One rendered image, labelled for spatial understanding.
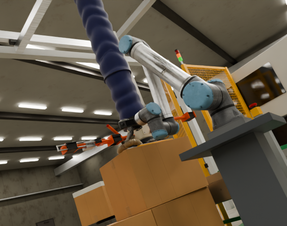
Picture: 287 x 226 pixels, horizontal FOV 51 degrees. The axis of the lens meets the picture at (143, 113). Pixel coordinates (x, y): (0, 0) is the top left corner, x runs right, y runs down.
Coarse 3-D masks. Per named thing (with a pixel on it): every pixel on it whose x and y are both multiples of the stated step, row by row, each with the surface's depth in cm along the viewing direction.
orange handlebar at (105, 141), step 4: (180, 116) 225; (184, 116) 228; (124, 136) 216; (104, 140) 205; (108, 140) 206; (124, 140) 221; (80, 144) 192; (84, 144) 194; (96, 144) 204; (100, 144) 204; (64, 148) 185; (80, 148) 197
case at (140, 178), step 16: (160, 144) 212; (176, 144) 220; (112, 160) 207; (128, 160) 192; (144, 160) 198; (160, 160) 205; (176, 160) 213; (192, 160) 222; (112, 176) 209; (128, 176) 194; (144, 176) 192; (160, 176) 199; (176, 176) 206; (192, 176) 214; (112, 192) 211; (128, 192) 195; (144, 192) 186; (160, 192) 193; (176, 192) 200; (128, 208) 197; (144, 208) 184
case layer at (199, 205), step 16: (192, 192) 210; (208, 192) 220; (160, 208) 186; (176, 208) 194; (192, 208) 203; (208, 208) 212; (112, 224) 170; (128, 224) 167; (144, 224) 174; (160, 224) 180; (176, 224) 188; (192, 224) 196; (208, 224) 205
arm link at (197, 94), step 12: (120, 48) 188; (132, 48) 183; (144, 48) 180; (144, 60) 177; (156, 60) 173; (156, 72) 173; (168, 72) 167; (180, 72) 165; (180, 84) 162; (192, 84) 154; (204, 84) 151; (180, 96) 164; (192, 96) 154; (204, 96) 150; (216, 96) 156; (192, 108) 155; (204, 108) 155
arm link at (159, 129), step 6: (150, 120) 176; (156, 120) 175; (150, 126) 176; (156, 126) 174; (162, 126) 175; (168, 126) 180; (156, 132) 174; (162, 132) 173; (168, 132) 180; (156, 138) 175; (162, 138) 179
